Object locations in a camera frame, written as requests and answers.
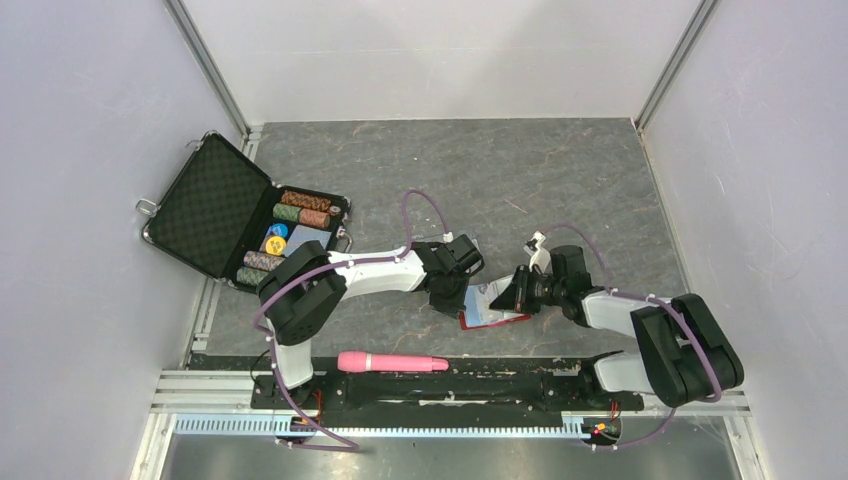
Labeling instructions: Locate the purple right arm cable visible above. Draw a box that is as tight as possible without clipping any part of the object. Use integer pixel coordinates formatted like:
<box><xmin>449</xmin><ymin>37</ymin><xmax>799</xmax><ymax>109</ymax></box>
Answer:
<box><xmin>539</xmin><ymin>222</ymin><xmax>723</xmax><ymax>450</ymax></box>

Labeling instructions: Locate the green and brown chip stack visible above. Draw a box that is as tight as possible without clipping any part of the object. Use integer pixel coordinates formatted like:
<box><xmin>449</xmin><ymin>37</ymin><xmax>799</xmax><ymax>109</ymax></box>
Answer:
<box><xmin>272</xmin><ymin>203</ymin><xmax>331</xmax><ymax>229</ymax></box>

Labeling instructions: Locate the blue playing card deck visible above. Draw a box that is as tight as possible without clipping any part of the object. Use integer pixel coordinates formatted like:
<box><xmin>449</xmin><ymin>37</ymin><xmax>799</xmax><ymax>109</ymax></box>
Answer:
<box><xmin>284</xmin><ymin>225</ymin><xmax>332</xmax><ymax>255</ymax></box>

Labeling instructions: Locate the yellow poker chip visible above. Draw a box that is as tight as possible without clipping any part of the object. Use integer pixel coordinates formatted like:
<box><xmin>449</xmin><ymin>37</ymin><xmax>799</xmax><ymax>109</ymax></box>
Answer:
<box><xmin>263</xmin><ymin>235</ymin><xmax>287</xmax><ymax>257</ymax></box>

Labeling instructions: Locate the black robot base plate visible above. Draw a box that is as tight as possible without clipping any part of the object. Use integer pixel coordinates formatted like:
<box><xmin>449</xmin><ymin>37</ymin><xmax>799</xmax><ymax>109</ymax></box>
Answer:
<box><xmin>290</xmin><ymin>357</ymin><xmax>644</xmax><ymax>428</ymax></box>

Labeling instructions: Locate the clear plastic card box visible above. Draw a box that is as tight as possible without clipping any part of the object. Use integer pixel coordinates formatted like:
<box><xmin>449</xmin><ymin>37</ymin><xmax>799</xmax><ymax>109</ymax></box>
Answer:
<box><xmin>386</xmin><ymin>231</ymin><xmax>483</xmax><ymax>269</ymax></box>

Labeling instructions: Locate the aluminium frame post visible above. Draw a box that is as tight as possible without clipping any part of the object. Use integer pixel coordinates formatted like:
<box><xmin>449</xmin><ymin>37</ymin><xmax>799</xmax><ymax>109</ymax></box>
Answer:
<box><xmin>163</xmin><ymin>0</ymin><xmax>251</xmax><ymax>139</ymax></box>
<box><xmin>633</xmin><ymin>0</ymin><xmax>720</xmax><ymax>135</ymax></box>

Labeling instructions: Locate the toothed aluminium rail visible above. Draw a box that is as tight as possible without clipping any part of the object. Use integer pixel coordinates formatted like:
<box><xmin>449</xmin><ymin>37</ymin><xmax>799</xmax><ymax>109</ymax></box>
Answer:
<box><xmin>173</xmin><ymin>413</ymin><xmax>613</xmax><ymax>441</ymax></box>

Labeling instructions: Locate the left aluminium frame post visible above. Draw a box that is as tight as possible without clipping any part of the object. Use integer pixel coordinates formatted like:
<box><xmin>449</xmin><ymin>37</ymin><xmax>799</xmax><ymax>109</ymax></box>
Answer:
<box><xmin>163</xmin><ymin>0</ymin><xmax>251</xmax><ymax>139</ymax></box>

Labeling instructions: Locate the red leather card holder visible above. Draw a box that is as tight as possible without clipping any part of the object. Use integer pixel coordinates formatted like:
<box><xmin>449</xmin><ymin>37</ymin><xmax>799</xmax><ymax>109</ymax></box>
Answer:
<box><xmin>458</xmin><ymin>278</ymin><xmax>533</xmax><ymax>332</ymax></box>

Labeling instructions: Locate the blue poker chip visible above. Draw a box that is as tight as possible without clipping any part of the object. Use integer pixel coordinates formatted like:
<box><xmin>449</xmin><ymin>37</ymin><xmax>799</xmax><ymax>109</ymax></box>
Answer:
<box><xmin>266</xmin><ymin>223</ymin><xmax>289</xmax><ymax>238</ymax></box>

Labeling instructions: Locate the right aluminium frame post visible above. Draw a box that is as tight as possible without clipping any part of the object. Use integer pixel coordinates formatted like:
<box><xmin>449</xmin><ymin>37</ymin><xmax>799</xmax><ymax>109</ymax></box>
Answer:
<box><xmin>633</xmin><ymin>0</ymin><xmax>720</xmax><ymax>135</ymax></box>

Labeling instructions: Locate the black poker chip case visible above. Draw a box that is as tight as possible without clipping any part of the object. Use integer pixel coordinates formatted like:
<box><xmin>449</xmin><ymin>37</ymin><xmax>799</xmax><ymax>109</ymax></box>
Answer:
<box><xmin>141</xmin><ymin>131</ymin><xmax>352</xmax><ymax>292</ymax></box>

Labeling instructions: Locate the brown poker chip stack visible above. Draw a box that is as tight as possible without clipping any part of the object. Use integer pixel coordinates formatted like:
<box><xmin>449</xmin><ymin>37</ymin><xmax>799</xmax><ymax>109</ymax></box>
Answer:
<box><xmin>280</xmin><ymin>190</ymin><xmax>333</xmax><ymax>213</ymax></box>

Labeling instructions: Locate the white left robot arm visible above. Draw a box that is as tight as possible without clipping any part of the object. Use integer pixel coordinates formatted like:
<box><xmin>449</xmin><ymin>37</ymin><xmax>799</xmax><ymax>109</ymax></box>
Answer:
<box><xmin>253</xmin><ymin>234</ymin><xmax>485</xmax><ymax>408</ymax></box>

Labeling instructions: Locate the pink cylindrical wand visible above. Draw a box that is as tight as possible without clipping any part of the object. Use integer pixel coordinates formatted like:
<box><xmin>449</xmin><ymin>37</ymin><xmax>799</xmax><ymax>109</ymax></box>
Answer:
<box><xmin>337</xmin><ymin>351</ymin><xmax>449</xmax><ymax>373</ymax></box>

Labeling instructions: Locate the silver VIP card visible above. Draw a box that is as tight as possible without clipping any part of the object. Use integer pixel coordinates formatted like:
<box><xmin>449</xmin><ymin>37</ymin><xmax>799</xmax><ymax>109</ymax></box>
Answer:
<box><xmin>469</xmin><ymin>282</ymin><xmax>499</xmax><ymax>312</ymax></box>

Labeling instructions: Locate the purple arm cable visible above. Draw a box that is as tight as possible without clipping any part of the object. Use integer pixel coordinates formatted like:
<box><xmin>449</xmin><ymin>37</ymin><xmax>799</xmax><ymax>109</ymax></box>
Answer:
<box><xmin>251</xmin><ymin>189</ymin><xmax>455</xmax><ymax>454</ymax></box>
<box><xmin>539</xmin><ymin>222</ymin><xmax>723</xmax><ymax>450</ymax></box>

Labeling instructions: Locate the purple poker chip stack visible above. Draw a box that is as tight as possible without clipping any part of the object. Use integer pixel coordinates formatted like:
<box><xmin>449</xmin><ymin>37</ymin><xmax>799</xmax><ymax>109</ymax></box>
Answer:
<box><xmin>243</xmin><ymin>251</ymin><xmax>285</xmax><ymax>272</ymax></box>

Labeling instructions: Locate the green poker chip stack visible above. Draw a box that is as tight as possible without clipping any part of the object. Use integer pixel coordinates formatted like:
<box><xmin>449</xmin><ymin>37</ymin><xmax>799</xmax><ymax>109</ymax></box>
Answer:
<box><xmin>236</xmin><ymin>267</ymin><xmax>268</xmax><ymax>287</ymax></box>

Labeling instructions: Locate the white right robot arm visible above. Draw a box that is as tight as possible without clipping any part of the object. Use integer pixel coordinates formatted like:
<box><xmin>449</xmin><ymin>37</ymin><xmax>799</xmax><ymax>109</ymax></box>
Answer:
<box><xmin>489</xmin><ymin>245</ymin><xmax>745</xmax><ymax>408</ymax></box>

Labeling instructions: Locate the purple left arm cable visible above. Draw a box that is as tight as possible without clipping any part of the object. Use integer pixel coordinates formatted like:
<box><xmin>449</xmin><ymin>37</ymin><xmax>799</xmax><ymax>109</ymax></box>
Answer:
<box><xmin>251</xmin><ymin>189</ymin><xmax>455</xmax><ymax>454</ymax></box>

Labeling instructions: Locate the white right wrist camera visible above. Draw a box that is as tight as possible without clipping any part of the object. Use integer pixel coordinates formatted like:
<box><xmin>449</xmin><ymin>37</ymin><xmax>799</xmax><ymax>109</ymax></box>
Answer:
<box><xmin>523</xmin><ymin>231</ymin><xmax>551</xmax><ymax>273</ymax></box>

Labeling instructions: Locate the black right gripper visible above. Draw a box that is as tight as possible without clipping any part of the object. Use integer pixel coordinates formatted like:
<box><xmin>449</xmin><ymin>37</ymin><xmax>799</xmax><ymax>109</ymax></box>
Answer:
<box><xmin>489</xmin><ymin>265</ymin><xmax>565</xmax><ymax>315</ymax></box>

